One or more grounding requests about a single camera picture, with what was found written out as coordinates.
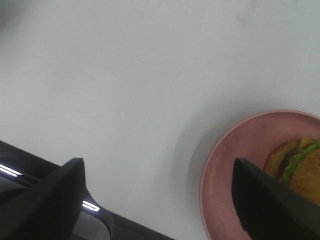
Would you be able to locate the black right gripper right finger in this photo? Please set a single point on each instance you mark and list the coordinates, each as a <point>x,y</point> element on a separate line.
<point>268,210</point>

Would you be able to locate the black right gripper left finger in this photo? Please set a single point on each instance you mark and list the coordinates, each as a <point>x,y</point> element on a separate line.
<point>49,209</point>

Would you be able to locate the burger with lettuce and cheese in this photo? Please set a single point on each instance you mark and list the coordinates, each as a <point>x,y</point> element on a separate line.
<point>296,165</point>

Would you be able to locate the pink plate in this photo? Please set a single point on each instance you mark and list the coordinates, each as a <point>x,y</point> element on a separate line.
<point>252,138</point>

